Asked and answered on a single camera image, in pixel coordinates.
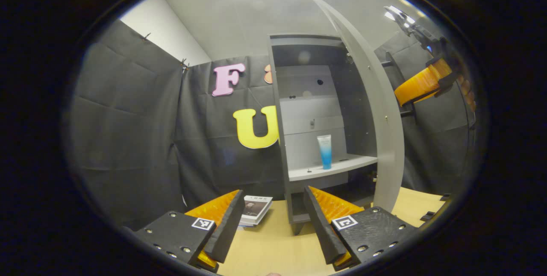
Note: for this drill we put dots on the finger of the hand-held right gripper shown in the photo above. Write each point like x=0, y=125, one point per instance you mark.
x=421, y=83

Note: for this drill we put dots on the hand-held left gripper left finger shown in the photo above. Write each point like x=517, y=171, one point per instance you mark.
x=228, y=229

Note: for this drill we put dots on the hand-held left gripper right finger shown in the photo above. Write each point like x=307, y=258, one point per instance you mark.
x=322, y=229

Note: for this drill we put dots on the grey cabinet door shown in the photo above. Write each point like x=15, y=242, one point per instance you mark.
x=386, y=139

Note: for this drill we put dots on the blue and white bottle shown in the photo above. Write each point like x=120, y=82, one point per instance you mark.
x=324, y=154

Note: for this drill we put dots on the grey cabinet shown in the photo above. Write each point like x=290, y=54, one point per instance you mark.
x=307, y=105

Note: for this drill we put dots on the grey cabinet shelf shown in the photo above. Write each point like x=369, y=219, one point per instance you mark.
x=350, y=164

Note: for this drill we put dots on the stack of books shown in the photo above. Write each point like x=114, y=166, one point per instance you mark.
x=256, y=207

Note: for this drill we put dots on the small ceiling light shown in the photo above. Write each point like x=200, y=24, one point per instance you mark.
x=389, y=13

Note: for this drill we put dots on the black backdrop cloth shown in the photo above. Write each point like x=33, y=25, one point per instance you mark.
x=128, y=139

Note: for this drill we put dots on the metal cloth clip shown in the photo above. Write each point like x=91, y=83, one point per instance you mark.
x=146, y=36
x=183, y=65

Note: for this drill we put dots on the small black bracket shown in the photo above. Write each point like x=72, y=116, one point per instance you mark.
x=445, y=197
x=428, y=216

